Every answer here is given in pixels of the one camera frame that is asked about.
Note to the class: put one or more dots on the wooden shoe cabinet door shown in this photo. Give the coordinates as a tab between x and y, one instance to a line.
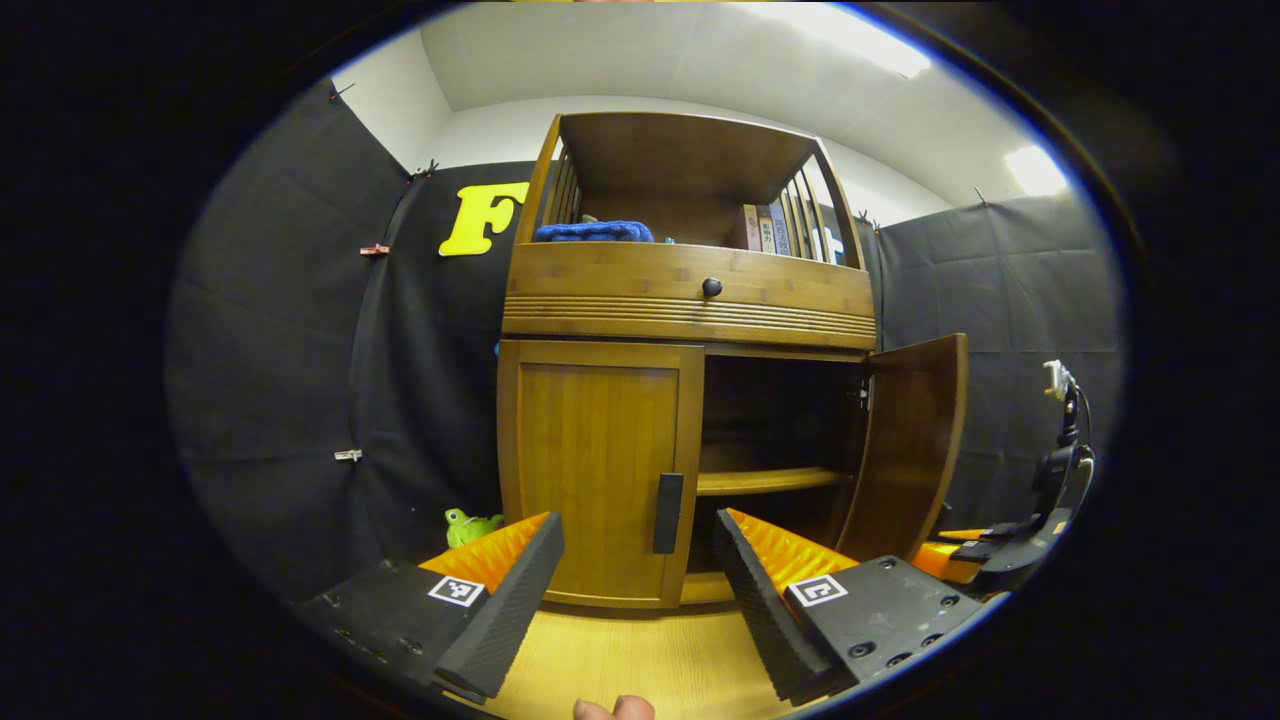
910	450
590	470

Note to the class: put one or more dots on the blue folded towel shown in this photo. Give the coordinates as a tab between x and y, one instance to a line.
593	232

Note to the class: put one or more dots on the pink clip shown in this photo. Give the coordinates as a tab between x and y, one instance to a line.
374	250

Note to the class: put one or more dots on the wooden double-door shoe cabinet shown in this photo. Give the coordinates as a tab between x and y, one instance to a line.
680	150

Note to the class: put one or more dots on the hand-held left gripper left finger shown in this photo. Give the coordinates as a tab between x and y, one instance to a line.
510	620

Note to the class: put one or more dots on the black backdrop cloth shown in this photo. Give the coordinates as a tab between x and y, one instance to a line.
280	350

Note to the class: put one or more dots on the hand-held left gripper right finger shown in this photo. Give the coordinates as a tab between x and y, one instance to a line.
760	610

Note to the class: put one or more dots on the green frog plush toy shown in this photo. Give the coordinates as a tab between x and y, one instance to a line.
468	527

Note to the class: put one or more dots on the brown book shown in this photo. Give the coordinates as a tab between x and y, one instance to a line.
750	230

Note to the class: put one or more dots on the small ceiling light panel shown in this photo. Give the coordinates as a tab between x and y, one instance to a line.
1037	170

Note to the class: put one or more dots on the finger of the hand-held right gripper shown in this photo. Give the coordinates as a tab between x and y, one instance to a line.
975	555
1000	532

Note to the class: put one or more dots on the wooden cabinet inner shelf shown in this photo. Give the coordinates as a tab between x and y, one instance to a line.
770	481

